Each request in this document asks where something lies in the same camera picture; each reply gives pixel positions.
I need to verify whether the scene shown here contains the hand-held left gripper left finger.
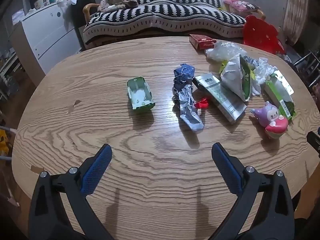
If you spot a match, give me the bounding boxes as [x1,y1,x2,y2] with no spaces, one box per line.
[28,144,113,240]

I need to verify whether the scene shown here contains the purple pink toy figure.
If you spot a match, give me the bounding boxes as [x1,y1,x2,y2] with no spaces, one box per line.
[250,101,289,140]

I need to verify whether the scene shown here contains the white tissue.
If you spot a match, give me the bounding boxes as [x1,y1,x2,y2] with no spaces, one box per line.
[251,57,278,96]

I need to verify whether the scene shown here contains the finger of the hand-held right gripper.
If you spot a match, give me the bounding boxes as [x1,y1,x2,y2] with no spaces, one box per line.
[307,131,320,153]

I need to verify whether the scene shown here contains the red cigarette box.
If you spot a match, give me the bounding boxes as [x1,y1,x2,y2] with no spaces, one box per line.
[189,34,216,50]

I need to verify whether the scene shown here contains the beige patterned curtain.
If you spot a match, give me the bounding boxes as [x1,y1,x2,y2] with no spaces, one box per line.
[282,0,309,43]

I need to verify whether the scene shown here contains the pink printed cushion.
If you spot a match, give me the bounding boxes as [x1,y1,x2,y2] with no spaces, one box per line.
[220,0,260,14]

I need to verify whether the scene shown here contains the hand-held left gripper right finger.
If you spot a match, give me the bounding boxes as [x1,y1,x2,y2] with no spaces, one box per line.
[211,142,295,240]

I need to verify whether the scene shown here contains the yellow plastic object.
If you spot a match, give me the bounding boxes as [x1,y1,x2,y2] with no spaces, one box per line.
[0,127,10,155]

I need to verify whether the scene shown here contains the crumpled blue white wrapper ball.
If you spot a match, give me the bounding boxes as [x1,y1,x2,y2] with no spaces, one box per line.
[244,56,260,68]

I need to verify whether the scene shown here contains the small red plastic scrap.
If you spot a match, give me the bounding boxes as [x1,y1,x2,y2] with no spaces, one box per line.
[194,97,209,110]

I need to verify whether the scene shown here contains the brown crumpled cloth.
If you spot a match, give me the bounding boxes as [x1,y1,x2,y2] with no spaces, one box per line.
[97,0,139,12]

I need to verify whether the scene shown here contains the metal tube chair frame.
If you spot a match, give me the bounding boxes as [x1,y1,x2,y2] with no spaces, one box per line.
[294,50,320,88]

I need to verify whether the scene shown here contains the black side table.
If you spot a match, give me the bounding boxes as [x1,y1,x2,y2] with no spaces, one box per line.
[71,0,97,48]

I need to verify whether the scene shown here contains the wooden frame sofa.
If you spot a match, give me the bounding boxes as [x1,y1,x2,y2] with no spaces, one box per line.
[82,3,266,48]

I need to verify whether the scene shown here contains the silver cigarette pack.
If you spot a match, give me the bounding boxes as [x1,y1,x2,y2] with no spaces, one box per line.
[192,73,247,125]

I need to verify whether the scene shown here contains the long blue silver foil wrapper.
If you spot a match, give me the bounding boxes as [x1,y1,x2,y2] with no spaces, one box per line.
[172,63,204,132]

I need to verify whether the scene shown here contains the red plastic chair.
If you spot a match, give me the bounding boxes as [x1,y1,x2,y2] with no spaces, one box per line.
[243,15,285,55]

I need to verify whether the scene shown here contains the clear plastic bag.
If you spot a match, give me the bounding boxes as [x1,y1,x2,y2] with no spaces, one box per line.
[204,41,247,62]

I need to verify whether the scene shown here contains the black white striped sofa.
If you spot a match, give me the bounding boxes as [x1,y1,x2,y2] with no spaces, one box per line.
[83,0,247,43]

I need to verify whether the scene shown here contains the torn green white carton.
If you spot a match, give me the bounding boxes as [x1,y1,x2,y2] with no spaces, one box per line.
[261,70,296,120]

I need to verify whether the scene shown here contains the white cabinet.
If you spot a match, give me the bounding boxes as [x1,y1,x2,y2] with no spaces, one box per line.
[10,4,83,74]

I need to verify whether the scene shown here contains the green snack bag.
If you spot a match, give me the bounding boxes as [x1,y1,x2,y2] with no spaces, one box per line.
[219,54,252,102]

